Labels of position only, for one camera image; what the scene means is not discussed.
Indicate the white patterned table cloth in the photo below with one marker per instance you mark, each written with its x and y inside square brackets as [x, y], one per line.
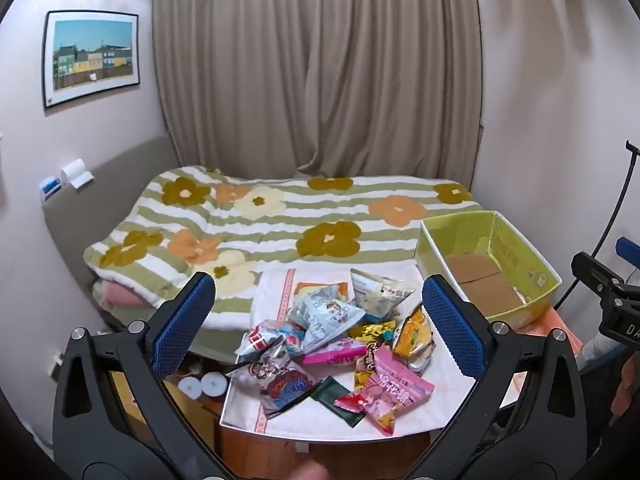
[310, 420]

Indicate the green cardboard box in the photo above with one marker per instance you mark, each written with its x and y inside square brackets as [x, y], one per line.
[515, 255]

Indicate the white round disc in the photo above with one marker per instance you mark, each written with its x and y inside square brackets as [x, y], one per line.
[213, 385]
[190, 386]

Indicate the beige curtain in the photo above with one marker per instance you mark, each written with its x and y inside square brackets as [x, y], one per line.
[320, 60]

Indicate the yellow snack bag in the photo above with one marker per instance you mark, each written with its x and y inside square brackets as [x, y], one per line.
[414, 340]

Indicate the framed wall poster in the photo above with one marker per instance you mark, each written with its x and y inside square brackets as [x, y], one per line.
[92, 60]

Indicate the blue and white holder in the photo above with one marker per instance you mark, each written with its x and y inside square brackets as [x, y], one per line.
[50, 187]

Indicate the floral striped blanket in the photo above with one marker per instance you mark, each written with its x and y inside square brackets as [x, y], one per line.
[280, 220]

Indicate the grey bed headboard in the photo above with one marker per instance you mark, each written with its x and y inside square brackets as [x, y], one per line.
[115, 170]

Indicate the pile of mixed snack packets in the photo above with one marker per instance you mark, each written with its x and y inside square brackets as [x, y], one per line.
[325, 320]

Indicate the person's right hand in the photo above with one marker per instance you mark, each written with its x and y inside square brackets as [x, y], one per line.
[626, 390]

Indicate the white tissue roll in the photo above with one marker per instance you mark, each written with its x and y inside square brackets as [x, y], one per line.
[74, 170]

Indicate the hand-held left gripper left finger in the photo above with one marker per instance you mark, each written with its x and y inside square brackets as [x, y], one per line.
[182, 322]

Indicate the pink pillow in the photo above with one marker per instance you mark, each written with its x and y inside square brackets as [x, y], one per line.
[120, 297]

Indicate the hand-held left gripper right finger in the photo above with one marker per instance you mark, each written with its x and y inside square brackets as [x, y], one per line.
[450, 330]

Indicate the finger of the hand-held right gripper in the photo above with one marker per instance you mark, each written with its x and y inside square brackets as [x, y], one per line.
[626, 248]
[590, 267]

